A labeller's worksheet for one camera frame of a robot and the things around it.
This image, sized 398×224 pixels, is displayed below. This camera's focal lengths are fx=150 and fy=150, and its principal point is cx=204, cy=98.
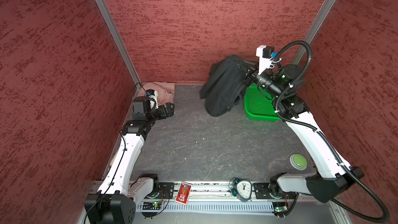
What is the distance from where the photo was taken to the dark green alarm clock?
0.71 metres

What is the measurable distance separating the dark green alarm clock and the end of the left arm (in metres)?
0.47

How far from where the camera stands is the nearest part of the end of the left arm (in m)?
0.65
